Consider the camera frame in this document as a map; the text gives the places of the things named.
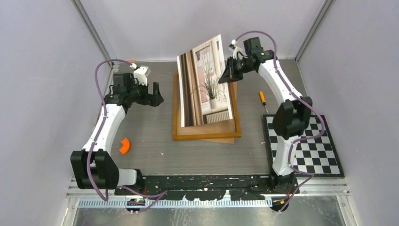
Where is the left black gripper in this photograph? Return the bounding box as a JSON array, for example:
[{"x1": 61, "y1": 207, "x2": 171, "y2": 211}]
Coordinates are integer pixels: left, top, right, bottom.
[{"x1": 127, "y1": 79, "x2": 163, "y2": 107}]

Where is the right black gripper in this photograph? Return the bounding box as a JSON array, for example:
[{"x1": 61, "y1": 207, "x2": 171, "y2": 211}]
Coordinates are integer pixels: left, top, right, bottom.
[{"x1": 219, "y1": 56, "x2": 255, "y2": 84}]

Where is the printed plant window photo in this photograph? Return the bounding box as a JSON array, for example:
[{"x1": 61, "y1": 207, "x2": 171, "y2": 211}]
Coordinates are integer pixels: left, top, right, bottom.
[{"x1": 177, "y1": 35, "x2": 233, "y2": 127}]

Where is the orange handled screwdriver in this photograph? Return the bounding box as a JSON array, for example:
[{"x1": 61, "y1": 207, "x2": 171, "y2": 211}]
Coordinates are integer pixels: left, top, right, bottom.
[{"x1": 259, "y1": 91, "x2": 269, "y2": 113}]

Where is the wooden picture frame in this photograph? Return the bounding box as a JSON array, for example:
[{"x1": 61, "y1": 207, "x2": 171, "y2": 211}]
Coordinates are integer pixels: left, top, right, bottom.
[{"x1": 172, "y1": 71, "x2": 242, "y2": 142}]

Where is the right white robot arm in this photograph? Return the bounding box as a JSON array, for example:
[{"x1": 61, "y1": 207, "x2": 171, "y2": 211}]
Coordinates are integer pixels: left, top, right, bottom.
[{"x1": 218, "y1": 37, "x2": 312, "y2": 193}]

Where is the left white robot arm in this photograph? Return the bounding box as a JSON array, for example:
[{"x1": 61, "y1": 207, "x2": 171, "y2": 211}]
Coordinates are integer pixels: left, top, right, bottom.
[{"x1": 70, "y1": 73, "x2": 164, "y2": 195}]

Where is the orange curved plastic piece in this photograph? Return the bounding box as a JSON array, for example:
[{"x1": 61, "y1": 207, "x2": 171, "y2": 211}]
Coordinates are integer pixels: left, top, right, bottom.
[{"x1": 119, "y1": 137, "x2": 130, "y2": 155}]

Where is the black white checkerboard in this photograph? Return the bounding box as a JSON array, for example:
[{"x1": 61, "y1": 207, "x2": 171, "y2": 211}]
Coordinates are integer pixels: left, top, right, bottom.
[{"x1": 262, "y1": 114, "x2": 344, "y2": 178}]

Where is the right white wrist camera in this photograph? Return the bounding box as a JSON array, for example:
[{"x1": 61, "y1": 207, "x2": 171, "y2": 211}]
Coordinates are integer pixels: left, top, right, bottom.
[{"x1": 229, "y1": 40, "x2": 245, "y2": 60}]

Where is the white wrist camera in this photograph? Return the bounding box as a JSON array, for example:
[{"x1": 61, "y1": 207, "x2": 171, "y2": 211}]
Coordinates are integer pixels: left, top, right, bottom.
[
  {"x1": 229, "y1": 40, "x2": 245, "y2": 60},
  {"x1": 129, "y1": 63, "x2": 151, "y2": 86}
]

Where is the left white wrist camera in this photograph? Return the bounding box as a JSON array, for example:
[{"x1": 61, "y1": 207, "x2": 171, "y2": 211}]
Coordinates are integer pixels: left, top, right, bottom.
[{"x1": 129, "y1": 63, "x2": 151, "y2": 86}]

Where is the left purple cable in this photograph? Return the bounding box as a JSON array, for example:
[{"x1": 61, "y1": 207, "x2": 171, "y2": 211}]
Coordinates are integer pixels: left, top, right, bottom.
[{"x1": 86, "y1": 59, "x2": 168, "y2": 213}]

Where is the purple cable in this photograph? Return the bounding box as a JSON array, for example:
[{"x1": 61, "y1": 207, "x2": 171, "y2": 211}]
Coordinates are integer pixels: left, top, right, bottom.
[
  {"x1": 86, "y1": 59, "x2": 168, "y2": 213},
  {"x1": 234, "y1": 30, "x2": 327, "y2": 214}
]

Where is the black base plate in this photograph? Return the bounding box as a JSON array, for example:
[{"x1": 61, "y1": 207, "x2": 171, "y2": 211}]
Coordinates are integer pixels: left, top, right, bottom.
[{"x1": 129, "y1": 175, "x2": 299, "y2": 201}]

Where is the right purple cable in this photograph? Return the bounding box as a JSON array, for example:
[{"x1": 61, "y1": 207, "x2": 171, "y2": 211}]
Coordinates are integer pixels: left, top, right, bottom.
[{"x1": 234, "y1": 30, "x2": 327, "y2": 214}]

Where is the aluminium rail front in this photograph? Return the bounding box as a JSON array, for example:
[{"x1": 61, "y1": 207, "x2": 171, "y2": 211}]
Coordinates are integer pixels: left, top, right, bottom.
[{"x1": 65, "y1": 178, "x2": 351, "y2": 209}]

